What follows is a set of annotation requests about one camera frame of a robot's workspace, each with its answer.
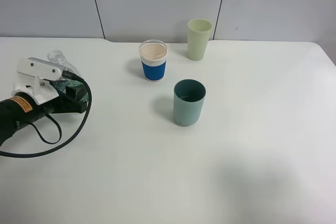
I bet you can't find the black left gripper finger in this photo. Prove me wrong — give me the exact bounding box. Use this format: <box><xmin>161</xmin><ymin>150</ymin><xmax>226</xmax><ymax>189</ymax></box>
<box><xmin>66</xmin><ymin>84</ymin><xmax>88</xmax><ymax>101</ymax></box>

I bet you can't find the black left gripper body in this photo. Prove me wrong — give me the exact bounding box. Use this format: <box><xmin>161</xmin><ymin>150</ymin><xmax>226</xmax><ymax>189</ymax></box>
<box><xmin>37</xmin><ymin>91</ymin><xmax>87</xmax><ymax>114</ymax></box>

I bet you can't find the clear water bottle green label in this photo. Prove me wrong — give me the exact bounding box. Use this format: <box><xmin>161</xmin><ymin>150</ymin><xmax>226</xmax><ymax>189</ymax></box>
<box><xmin>47</xmin><ymin>50</ymin><xmax>82</xmax><ymax>93</ymax></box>

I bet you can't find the teal plastic cup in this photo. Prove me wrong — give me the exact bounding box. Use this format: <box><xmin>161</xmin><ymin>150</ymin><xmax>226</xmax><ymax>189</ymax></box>
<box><xmin>173</xmin><ymin>79</ymin><xmax>206</xmax><ymax>126</ymax></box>

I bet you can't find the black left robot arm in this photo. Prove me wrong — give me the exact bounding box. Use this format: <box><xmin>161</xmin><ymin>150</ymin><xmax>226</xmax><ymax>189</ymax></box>
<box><xmin>1</xmin><ymin>84</ymin><xmax>88</xmax><ymax>144</ymax></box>

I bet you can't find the white cup blue sleeve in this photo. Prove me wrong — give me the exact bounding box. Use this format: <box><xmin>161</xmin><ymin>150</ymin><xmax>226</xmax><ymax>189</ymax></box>
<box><xmin>139</xmin><ymin>40</ymin><xmax>167</xmax><ymax>82</ymax></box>

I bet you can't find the light green plastic cup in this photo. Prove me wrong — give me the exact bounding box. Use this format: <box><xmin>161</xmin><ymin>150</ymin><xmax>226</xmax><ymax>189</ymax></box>
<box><xmin>187</xmin><ymin>19</ymin><xmax>212</xmax><ymax>61</ymax></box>

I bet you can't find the braided black cable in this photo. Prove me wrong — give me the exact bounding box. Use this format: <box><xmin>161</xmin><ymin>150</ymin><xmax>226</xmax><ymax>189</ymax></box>
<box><xmin>0</xmin><ymin>71</ymin><xmax>93</xmax><ymax>158</ymax></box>

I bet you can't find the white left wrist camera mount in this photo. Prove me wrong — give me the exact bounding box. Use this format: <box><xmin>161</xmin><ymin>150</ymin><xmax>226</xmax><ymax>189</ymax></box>
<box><xmin>12</xmin><ymin>57</ymin><xmax>65</xmax><ymax>105</ymax></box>

